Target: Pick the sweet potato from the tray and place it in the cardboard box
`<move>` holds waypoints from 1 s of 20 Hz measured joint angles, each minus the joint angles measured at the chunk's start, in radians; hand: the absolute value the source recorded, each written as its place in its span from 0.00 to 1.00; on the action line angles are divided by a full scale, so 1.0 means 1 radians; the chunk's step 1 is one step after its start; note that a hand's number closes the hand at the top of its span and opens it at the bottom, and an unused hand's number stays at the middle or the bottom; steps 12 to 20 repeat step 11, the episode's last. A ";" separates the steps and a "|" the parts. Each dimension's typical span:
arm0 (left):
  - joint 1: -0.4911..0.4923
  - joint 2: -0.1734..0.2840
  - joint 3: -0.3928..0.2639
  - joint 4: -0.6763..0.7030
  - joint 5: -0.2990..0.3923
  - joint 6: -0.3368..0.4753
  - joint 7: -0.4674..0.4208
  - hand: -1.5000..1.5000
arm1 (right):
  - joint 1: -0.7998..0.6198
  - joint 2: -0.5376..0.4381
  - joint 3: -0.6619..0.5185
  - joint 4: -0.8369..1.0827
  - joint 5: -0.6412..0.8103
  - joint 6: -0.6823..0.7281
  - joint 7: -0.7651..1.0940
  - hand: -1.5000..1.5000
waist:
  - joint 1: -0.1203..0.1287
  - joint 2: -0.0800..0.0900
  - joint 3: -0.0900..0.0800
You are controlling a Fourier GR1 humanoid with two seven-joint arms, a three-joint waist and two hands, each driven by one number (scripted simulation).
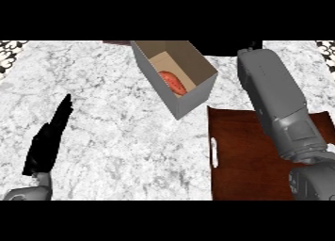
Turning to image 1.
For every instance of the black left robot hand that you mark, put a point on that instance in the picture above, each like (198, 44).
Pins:
(46, 147)

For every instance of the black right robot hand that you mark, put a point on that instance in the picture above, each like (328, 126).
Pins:
(225, 48)

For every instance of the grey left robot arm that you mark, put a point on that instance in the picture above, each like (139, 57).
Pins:
(32, 192)

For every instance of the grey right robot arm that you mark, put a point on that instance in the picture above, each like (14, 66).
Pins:
(285, 116)

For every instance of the open cardboard box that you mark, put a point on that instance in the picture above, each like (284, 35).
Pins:
(192, 62)

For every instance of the orange sweet potato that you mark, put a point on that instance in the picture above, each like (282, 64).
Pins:
(175, 82)

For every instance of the brown wooden tray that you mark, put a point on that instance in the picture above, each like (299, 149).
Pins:
(249, 157)

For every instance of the dark maroon object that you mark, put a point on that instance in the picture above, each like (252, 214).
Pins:
(117, 42)

